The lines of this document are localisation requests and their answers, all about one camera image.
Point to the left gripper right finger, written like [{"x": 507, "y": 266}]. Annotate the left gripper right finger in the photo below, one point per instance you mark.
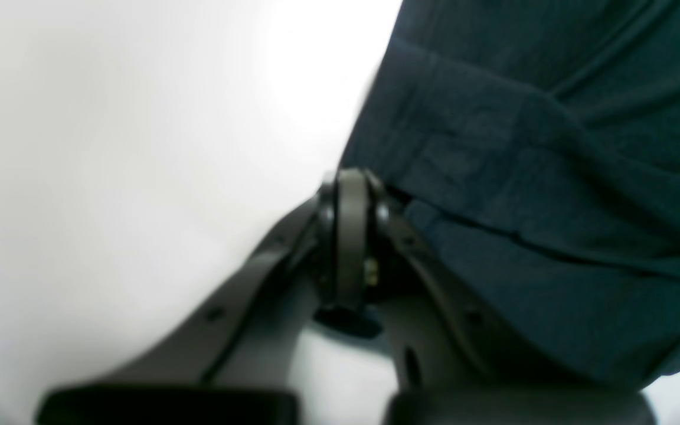
[{"x": 457, "y": 361}]

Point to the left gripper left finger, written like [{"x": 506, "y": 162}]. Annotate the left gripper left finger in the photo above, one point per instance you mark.
[{"x": 228, "y": 362}]

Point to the dark navy long-sleeve shirt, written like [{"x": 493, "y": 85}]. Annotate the dark navy long-sleeve shirt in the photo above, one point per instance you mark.
[{"x": 536, "y": 145}]

